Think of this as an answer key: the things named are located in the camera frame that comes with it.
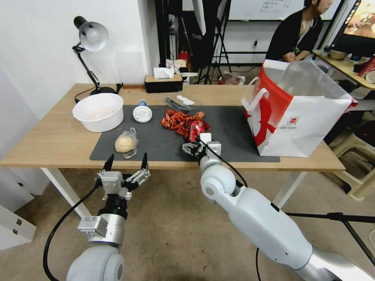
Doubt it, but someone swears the black stand leg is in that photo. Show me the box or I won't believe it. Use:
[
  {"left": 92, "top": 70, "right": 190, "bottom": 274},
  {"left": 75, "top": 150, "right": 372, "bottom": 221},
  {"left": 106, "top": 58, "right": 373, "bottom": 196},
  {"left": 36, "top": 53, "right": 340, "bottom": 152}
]
[{"left": 284, "top": 212, "right": 375, "bottom": 267}]

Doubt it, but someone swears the white cabinet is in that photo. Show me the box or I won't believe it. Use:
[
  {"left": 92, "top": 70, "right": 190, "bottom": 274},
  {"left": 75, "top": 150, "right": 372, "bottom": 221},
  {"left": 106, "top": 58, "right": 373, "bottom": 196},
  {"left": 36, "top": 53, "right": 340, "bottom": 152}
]
[{"left": 0, "top": 167, "right": 50, "bottom": 251}]

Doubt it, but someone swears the white takeout bowl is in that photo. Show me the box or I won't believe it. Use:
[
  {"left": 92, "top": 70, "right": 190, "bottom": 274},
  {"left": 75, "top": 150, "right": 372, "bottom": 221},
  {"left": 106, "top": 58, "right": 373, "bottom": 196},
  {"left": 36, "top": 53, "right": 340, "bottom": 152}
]
[{"left": 72, "top": 93, "right": 125, "bottom": 133}]

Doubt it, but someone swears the white plastic glove packet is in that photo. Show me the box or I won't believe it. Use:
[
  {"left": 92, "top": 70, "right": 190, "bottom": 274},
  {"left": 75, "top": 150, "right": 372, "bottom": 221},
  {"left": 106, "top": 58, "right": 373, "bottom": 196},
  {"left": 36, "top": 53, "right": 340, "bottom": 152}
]
[{"left": 176, "top": 94, "right": 195, "bottom": 106}]

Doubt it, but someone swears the beige plastic stool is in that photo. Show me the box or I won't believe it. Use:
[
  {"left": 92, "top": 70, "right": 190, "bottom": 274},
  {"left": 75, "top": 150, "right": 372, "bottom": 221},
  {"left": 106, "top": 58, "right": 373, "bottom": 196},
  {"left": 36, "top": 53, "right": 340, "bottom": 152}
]
[{"left": 330, "top": 123, "right": 375, "bottom": 201}]

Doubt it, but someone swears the black tissue box wooden lid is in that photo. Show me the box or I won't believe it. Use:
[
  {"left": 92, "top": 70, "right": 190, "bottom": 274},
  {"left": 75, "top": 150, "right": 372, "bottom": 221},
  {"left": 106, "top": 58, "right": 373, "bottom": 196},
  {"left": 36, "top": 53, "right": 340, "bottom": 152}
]
[{"left": 144, "top": 67, "right": 184, "bottom": 94}]

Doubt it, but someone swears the black desk lamp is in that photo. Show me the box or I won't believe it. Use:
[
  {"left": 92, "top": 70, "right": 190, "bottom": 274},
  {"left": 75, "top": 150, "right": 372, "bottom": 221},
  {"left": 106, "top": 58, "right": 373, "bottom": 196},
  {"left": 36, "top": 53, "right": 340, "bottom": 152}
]
[{"left": 71, "top": 16, "right": 124, "bottom": 103}]

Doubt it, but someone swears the bun in clear plastic bag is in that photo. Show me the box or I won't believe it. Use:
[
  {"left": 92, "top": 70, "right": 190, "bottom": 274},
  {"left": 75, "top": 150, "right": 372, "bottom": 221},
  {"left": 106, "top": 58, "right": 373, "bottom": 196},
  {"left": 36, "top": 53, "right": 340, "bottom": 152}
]
[{"left": 114, "top": 127, "right": 139, "bottom": 160}]

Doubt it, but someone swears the red crayfish pile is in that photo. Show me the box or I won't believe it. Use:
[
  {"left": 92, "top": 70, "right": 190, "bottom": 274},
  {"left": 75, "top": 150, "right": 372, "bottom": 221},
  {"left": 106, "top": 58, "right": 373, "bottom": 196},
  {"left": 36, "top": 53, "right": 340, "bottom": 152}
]
[{"left": 160, "top": 108, "right": 211, "bottom": 139}]

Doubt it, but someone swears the wooden side table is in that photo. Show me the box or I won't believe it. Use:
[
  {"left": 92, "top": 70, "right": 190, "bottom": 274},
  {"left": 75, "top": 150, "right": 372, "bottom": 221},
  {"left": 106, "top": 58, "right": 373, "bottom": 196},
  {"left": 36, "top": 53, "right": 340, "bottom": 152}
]
[{"left": 311, "top": 49, "right": 375, "bottom": 89}]

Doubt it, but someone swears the red snack packet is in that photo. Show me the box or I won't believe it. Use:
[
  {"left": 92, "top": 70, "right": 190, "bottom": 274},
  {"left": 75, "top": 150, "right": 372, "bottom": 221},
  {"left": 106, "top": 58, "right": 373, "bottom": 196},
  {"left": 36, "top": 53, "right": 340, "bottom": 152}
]
[{"left": 358, "top": 56, "right": 375, "bottom": 78}]

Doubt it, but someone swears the black tripod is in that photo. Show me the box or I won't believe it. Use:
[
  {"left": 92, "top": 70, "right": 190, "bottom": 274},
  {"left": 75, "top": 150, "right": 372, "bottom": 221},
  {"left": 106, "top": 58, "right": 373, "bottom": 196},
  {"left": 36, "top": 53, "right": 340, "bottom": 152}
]
[{"left": 193, "top": 0, "right": 232, "bottom": 85}]

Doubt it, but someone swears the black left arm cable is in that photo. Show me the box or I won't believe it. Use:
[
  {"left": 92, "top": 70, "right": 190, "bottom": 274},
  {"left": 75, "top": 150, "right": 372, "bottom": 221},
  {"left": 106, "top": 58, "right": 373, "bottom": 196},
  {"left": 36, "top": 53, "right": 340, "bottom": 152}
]
[{"left": 43, "top": 179, "right": 104, "bottom": 281}]

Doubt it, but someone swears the red plastic bag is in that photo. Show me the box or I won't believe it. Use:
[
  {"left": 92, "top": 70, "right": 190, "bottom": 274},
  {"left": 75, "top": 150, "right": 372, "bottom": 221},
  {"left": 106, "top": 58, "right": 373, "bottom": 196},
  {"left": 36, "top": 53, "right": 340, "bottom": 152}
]
[{"left": 218, "top": 71, "right": 246, "bottom": 86}]

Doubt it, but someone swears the grey utensil packet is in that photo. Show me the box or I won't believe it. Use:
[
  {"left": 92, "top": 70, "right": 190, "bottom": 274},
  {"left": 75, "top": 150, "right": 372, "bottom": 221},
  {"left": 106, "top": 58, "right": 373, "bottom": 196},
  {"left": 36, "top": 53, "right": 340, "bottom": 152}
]
[{"left": 165, "top": 97, "right": 191, "bottom": 112}]

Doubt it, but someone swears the black monitor screen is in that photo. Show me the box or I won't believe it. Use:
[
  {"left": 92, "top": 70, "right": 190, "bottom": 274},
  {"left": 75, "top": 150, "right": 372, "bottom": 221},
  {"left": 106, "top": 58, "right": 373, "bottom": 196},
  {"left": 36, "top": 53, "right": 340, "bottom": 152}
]
[{"left": 333, "top": 0, "right": 375, "bottom": 57}]

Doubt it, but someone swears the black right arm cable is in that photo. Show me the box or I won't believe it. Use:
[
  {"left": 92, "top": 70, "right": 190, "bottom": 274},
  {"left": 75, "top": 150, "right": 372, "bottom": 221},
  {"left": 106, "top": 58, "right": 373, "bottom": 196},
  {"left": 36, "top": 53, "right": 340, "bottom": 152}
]
[{"left": 199, "top": 139, "right": 248, "bottom": 189}]

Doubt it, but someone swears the whiteboard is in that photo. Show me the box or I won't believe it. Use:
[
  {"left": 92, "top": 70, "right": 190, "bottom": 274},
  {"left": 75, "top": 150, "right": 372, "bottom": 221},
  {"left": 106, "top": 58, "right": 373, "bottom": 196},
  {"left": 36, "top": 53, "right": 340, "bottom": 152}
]
[{"left": 228, "top": 0, "right": 344, "bottom": 21}]

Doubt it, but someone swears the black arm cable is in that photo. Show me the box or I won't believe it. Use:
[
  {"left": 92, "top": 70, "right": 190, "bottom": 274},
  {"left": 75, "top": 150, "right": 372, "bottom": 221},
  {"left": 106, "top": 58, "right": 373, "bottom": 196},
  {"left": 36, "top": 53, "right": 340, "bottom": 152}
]
[
  {"left": 43, "top": 179, "right": 104, "bottom": 281},
  {"left": 199, "top": 139, "right": 248, "bottom": 189}
]

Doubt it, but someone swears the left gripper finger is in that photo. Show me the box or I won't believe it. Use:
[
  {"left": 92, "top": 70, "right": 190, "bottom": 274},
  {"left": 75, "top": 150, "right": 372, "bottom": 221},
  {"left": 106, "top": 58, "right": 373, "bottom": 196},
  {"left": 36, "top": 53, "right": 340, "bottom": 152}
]
[
  {"left": 96, "top": 154, "right": 115, "bottom": 181},
  {"left": 126, "top": 152, "right": 152, "bottom": 188}
]

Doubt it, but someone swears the red and white delivery bag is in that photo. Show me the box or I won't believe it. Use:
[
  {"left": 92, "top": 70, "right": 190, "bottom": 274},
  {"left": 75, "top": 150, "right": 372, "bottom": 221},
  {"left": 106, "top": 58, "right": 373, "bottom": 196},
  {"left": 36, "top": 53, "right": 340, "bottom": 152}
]
[{"left": 241, "top": 59, "right": 359, "bottom": 158}]

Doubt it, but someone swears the person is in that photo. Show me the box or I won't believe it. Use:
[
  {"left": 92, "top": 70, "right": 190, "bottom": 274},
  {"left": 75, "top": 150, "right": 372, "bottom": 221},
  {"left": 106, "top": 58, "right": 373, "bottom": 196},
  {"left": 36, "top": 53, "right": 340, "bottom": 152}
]
[{"left": 264, "top": 0, "right": 335, "bottom": 63}]

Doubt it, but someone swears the dark grey table mat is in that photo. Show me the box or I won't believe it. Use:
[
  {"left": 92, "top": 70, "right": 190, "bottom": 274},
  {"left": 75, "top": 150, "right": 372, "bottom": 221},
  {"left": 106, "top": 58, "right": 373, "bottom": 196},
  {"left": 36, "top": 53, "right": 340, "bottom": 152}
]
[{"left": 89, "top": 104, "right": 281, "bottom": 163}]

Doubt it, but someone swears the white table leg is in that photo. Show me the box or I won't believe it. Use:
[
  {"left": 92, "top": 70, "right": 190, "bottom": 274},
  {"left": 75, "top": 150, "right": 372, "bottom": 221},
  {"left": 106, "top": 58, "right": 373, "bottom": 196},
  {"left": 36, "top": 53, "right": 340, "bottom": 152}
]
[
  {"left": 40, "top": 167, "right": 93, "bottom": 219},
  {"left": 271, "top": 171, "right": 309, "bottom": 210}
]

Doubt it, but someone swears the paper cup with white lid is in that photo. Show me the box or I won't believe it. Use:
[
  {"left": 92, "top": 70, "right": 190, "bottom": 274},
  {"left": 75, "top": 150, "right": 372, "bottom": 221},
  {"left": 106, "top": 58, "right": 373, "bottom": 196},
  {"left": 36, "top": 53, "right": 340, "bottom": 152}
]
[{"left": 132, "top": 99, "right": 154, "bottom": 123}]

